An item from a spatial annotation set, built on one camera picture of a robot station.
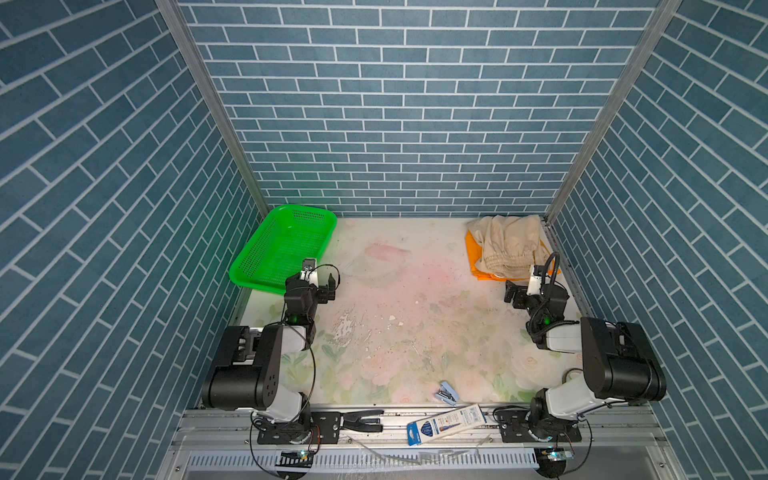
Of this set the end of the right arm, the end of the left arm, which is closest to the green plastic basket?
the end of the left arm

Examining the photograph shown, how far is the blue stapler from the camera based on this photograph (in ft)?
2.58

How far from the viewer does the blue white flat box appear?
74cm

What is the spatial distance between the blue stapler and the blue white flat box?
27 millimetres
